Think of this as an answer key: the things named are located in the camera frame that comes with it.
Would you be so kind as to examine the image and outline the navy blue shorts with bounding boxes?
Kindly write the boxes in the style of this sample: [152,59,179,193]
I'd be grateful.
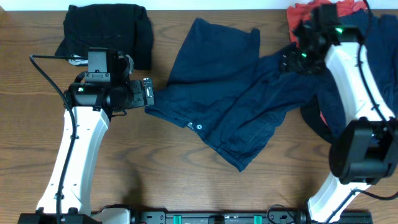
[146,18,345,170]

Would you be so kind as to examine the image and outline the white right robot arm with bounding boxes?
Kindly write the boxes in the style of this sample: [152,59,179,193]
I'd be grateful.
[280,22,397,223]

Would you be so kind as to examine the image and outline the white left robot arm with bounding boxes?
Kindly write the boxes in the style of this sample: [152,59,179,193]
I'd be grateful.
[18,78,154,224]

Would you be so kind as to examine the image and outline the red orange garment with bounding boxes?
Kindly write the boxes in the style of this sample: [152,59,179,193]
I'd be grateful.
[287,0,367,44]

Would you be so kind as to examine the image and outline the black garment under pile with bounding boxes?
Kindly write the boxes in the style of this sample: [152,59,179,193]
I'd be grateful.
[300,96,335,144]

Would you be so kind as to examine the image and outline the folded black garment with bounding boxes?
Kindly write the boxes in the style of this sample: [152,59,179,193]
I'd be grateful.
[55,4,154,70]

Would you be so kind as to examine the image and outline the navy blue garment pile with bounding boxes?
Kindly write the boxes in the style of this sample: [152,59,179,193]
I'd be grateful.
[340,9,397,113]

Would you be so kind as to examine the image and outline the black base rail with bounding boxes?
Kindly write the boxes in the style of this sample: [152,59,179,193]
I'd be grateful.
[93,203,373,224]

